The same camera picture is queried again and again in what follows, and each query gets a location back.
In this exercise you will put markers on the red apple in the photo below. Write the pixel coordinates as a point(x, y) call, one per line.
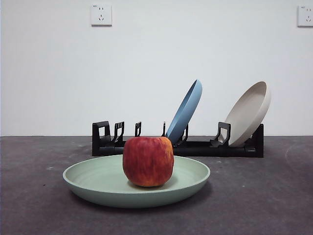
point(148, 161)

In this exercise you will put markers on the green plate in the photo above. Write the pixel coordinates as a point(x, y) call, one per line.
point(97, 181)

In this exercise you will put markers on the blue plate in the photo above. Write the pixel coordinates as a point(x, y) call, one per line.
point(186, 115)

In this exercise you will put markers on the black plate rack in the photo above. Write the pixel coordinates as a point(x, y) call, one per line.
point(195, 150)

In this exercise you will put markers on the beige plate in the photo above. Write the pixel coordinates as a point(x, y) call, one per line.
point(247, 115)

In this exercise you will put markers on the white wall socket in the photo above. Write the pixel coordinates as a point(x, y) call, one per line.
point(306, 16)
point(101, 15)

